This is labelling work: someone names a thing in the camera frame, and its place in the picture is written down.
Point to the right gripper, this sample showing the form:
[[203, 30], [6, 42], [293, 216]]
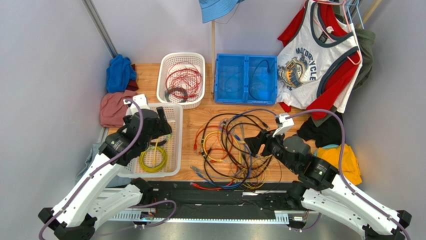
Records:
[[262, 143]]

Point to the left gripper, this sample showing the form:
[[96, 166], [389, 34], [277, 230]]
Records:
[[163, 123]]

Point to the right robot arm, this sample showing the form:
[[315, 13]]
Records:
[[322, 188]]

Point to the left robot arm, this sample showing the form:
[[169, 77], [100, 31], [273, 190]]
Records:
[[79, 215]]

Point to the black coil in far basket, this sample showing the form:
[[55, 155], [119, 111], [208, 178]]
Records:
[[178, 92]]

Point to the white perforated basket near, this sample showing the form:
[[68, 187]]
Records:
[[173, 148]]

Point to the white perforated basket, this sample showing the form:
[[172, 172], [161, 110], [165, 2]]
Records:
[[185, 70], [173, 148]]

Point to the white perforated basket far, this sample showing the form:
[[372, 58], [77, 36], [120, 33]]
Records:
[[185, 70]]

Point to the pink cloth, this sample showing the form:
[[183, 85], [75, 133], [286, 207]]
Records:
[[112, 108]]

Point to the blue plastic crate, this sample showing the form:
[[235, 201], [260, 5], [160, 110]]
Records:
[[246, 79]]

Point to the blue cloth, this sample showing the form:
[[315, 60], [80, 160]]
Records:
[[119, 73]]

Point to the light denim garment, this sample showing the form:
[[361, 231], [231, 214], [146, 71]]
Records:
[[116, 182]]

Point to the black garment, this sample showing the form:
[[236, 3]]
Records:
[[327, 133]]

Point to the white motorcycle tank top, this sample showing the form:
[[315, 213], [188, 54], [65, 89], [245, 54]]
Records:
[[316, 66]]

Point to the yellow shirt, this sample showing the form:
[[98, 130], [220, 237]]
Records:
[[349, 163]]

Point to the wooden pole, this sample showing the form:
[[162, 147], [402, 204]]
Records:
[[213, 44]]

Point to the blue bucket hat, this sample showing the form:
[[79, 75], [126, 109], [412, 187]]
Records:
[[215, 9]]

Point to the red shirt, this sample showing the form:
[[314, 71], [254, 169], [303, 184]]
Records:
[[332, 100]]

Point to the olive green garment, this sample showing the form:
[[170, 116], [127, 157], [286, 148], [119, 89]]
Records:
[[366, 39]]

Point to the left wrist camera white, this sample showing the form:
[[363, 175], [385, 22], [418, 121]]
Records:
[[139, 100]]

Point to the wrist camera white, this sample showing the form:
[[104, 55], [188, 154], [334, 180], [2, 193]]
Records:
[[139, 100], [284, 123]]

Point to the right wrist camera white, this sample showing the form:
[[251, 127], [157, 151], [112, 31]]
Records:
[[284, 123]]

